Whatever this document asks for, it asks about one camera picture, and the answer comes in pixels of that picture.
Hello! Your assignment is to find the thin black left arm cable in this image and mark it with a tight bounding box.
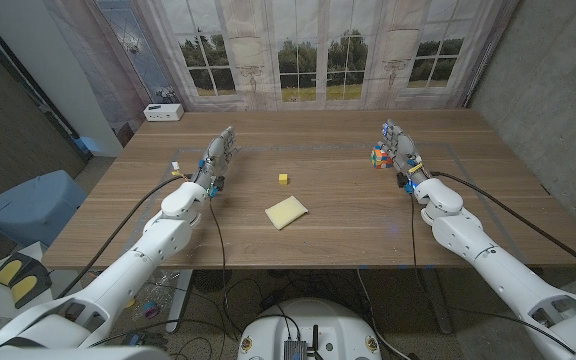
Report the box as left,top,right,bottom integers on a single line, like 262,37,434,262
208,195,232,324

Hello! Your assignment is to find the black and yellow foot pedal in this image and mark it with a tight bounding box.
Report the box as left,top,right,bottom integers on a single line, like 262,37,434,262
0,252,53,310

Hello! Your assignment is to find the white table leg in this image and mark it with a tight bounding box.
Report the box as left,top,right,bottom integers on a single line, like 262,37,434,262
165,269,194,335

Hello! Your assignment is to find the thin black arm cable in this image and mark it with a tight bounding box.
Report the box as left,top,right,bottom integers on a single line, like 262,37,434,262
409,193,576,355
208,195,232,324

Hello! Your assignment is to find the grey electronics box on torso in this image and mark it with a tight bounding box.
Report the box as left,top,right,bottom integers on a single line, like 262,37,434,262
282,339,309,360

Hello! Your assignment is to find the printed window backdrop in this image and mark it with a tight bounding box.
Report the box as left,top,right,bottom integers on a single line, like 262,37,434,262
42,0,522,146

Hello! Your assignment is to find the yellow sponge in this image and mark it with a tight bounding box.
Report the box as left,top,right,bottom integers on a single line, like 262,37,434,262
264,195,309,231

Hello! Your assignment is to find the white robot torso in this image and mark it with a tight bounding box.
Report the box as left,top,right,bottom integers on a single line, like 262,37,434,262
236,298,383,360

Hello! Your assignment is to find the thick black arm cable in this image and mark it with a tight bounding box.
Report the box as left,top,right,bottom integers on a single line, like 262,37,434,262
56,174,192,300
430,170,576,281

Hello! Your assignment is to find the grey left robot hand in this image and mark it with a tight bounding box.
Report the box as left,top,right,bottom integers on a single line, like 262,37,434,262
190,125,239,190

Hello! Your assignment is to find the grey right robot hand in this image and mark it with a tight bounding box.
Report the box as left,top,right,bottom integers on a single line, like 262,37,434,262
380,118,432,188

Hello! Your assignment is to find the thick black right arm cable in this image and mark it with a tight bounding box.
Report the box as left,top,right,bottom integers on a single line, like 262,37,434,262
430,170,576,281

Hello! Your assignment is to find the multicoloured rubik's cube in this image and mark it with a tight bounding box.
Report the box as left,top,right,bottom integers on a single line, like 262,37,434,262
370,142,394,170

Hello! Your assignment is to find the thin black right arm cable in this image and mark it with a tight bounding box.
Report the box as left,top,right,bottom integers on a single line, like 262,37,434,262
409,193,576,355

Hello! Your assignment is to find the blue plastic bin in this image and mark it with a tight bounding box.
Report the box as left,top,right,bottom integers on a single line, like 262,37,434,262
0,169,88,247

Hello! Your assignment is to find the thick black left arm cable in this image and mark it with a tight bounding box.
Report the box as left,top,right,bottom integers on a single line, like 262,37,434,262
56,174,192,300

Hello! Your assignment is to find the white power box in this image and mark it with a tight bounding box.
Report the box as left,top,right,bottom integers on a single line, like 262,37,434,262
142,103,185,123

